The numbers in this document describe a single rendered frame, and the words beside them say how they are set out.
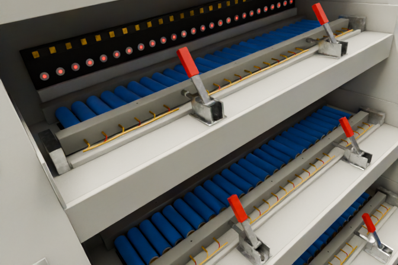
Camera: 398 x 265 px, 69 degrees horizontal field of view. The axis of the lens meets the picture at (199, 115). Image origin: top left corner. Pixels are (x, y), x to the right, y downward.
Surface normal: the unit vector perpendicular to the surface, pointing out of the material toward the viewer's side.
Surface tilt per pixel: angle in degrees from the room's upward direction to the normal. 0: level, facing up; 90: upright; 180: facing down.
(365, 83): 90
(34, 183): 90
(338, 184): 21
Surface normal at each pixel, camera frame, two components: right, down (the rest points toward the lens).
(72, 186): -0.11, -0.86
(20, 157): 0.53, 0.01
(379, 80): -0.79, 0.38
